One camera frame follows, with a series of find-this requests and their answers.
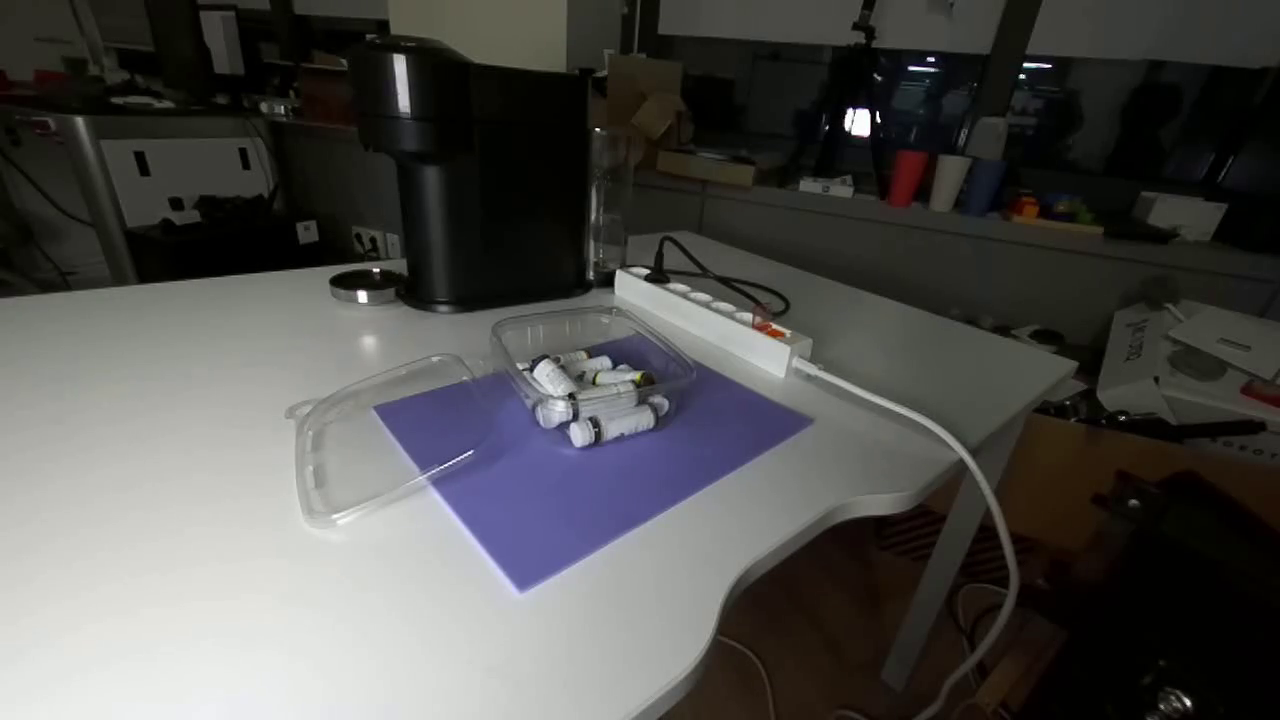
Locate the white power strip cable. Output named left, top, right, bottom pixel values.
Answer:
left=788, top=354, right=1024, bottom=720

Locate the black chair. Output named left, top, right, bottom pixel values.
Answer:
left=1037, top=463, right=1280, bottom=720

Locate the black coffee machine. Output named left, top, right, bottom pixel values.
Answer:
left=346, top=32, right=599, bottom=317

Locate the red cup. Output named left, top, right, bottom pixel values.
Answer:
left=879, top=149, right=936, bottom=210

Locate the clear plastic container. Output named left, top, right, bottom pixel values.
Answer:
left=488, top=299, right=702, bottom=432

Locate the clear plastic lid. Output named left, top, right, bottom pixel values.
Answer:
left=284, top=348, right=492, bottom=533

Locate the purple mat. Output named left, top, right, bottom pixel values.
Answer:
left=370, top=333, right=815, bottom=597

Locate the black power cable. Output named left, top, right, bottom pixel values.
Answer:
left=640, top=233, right=796, bottom=324

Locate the white cup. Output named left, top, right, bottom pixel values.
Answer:
left=928, top=152, right=977, bottom=215

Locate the blue cup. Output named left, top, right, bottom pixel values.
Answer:
left=956, top=154, right=1008, bottom=220

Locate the round metal disc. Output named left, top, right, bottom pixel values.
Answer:
left=328, top=259, right=409, bottom=306

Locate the white printed box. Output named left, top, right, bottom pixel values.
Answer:
left=1090, top=295, right=1280, bottom=432

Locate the brown cardboard box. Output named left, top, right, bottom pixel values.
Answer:
left=603, top=50, right=698, bottom=171

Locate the grey table leg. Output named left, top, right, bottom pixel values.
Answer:
left=876, top=410, right=1041, bottom=695

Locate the clear water tank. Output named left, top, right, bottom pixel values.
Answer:
left=584, top=124, right=640, bottom=290

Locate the white power strip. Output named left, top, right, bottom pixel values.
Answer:
left=610, top=259, right=815, bottom=378

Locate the white cabinet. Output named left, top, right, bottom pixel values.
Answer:
left=71, top=111, right=286, bottom=241

